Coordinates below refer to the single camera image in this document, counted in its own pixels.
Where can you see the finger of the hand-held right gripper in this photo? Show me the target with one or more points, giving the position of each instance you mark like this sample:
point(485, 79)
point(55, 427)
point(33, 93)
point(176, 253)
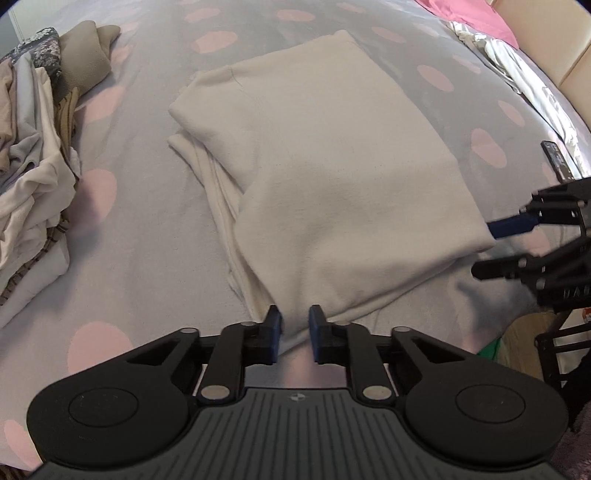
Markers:
point(498, 268)
point(512, 226)

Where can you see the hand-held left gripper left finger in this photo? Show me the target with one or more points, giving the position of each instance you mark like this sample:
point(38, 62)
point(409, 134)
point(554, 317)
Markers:
point(275, 336)

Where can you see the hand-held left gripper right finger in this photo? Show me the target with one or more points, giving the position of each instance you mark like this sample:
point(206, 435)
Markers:
point(315, 336)

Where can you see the white garment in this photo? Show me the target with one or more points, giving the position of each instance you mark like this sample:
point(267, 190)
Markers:
point(531, 78)

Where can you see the cream turtleneck sweater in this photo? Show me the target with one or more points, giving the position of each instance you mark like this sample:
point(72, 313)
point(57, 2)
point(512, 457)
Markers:
point(323, 161)

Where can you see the pile of white clothes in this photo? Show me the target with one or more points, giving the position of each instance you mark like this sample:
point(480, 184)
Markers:
point(37, 194)

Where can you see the black metal rack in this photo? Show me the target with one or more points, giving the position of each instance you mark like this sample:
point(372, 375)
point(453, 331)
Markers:
point(563, 355)

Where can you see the black smartphone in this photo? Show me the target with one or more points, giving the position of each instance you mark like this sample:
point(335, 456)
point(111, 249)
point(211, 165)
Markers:
point(556, 159)

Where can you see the green object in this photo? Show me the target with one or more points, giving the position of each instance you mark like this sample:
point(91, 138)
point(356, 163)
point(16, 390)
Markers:
point(489, 349)

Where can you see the polka dot bed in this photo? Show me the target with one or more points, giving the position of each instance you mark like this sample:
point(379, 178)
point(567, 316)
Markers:
point(138, 207)

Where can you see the beige padded headboard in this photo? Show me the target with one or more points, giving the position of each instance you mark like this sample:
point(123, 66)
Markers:
point(554, 37)

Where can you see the pink pillow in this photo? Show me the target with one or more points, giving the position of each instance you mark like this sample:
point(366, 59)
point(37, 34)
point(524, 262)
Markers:
point(461, 11)

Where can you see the tan striped cloth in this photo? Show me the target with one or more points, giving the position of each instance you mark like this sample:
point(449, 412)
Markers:
point(64, 115)

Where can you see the khaki folded cloth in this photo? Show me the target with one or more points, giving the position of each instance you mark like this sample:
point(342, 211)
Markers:
point(85, 55)

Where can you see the dark floral cloth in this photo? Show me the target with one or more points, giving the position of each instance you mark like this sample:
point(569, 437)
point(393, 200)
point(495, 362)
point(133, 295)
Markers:
point(46, 50)

